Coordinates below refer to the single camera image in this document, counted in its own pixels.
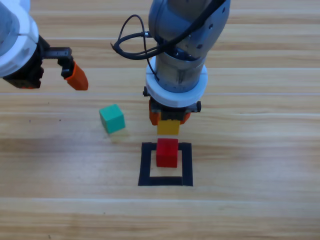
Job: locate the red wooden cube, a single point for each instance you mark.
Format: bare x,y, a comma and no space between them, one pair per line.
167,155

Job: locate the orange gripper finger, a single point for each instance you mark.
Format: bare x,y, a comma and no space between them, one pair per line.
26,87
154,117
185,119
78,78

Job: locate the black tape square outline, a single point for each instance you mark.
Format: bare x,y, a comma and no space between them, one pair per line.
187,165

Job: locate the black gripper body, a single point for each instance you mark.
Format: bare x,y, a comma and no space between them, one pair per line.
172,115
27,75

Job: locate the yellow wooden cube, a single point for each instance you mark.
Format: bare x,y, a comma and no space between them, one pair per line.
168,128

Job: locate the green wooden cube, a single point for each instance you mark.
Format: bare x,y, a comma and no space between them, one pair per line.
112,120

